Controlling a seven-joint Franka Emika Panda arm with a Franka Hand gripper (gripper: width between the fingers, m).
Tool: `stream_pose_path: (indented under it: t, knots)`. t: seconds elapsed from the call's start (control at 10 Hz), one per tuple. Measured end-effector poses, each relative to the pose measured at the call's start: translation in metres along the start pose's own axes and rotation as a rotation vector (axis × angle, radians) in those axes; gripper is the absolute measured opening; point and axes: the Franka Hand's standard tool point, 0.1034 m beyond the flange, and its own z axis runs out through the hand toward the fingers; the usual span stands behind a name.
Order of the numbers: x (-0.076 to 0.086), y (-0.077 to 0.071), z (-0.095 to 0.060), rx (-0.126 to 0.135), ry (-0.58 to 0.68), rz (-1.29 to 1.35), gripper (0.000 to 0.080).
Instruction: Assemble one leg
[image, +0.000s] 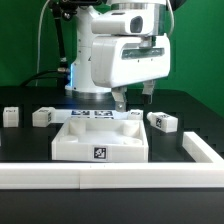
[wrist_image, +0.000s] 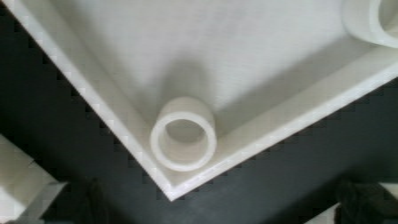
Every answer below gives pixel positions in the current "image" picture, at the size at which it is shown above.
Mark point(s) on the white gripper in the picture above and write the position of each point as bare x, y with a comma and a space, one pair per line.
120, 61

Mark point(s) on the white square tabletop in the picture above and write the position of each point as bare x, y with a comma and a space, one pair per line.
101, 140

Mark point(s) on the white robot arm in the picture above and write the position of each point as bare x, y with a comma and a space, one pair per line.
81, 84

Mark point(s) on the white U-shaped fence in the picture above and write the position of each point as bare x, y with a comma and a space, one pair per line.
205, 170

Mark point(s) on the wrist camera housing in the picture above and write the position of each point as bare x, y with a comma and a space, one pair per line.
124, 22

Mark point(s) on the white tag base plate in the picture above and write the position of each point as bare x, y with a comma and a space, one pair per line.
60, 115

